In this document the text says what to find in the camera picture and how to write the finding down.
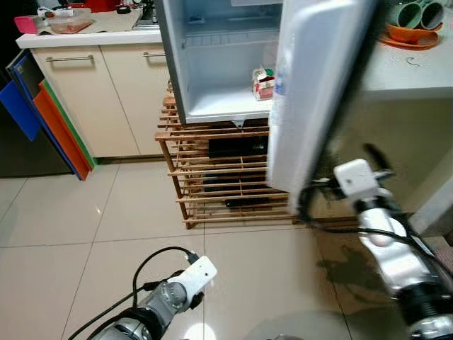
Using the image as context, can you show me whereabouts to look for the orange cutting board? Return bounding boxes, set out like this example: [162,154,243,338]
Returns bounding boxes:
[31,82,93,182]

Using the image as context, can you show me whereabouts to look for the grey mini fridge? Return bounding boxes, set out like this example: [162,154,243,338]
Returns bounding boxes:
[155,0,298,125]

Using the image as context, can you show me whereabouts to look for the container with pink lid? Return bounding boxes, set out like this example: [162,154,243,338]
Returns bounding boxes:
[13,15,40,35]

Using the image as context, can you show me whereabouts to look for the clear plastic food container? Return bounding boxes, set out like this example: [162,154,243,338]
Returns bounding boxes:
[43,6,93,35]

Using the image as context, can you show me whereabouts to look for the green cup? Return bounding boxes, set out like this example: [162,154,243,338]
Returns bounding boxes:
[419,0,448,31]
[386,0,425,29]

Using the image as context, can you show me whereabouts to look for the wooden slatted rack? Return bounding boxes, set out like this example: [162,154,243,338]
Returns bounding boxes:
[155,80,372,230]

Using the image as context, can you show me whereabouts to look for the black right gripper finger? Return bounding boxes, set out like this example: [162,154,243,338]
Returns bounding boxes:
[362,143,391,174]

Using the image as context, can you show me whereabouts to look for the pink floor mat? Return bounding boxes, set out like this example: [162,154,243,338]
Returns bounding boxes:
[430,244,453,277]

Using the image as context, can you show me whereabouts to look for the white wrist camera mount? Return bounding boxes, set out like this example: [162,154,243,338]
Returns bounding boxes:
[332,159,384,204]
[175,256,219,300]

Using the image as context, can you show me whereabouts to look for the blue cutting board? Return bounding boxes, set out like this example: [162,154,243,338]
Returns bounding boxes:
[0,50,45,143]

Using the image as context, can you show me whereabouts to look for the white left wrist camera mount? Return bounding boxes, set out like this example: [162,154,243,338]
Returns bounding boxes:
[175,256,219,300]

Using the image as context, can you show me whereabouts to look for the beige counter cloth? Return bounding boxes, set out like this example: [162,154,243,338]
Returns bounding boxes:
[31,7,147,37]

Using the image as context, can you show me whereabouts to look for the crumpled green white pack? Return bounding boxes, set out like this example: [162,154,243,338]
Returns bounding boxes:
[37,6,76,19]

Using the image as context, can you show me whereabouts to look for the black flat item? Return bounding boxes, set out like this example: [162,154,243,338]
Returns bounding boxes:
[224,196,275,208]

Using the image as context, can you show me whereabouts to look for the orange dish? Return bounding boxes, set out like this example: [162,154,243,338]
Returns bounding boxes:
[377,21,441,52]

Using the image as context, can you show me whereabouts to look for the dark tall appliance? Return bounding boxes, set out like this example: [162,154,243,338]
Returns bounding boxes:
[0,0,80,179]

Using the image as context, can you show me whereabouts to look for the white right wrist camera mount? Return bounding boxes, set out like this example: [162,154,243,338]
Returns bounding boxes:
[332,159,384,204]

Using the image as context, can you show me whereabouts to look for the white topped cream counter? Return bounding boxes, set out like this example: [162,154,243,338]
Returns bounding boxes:
[352,20,453,238]

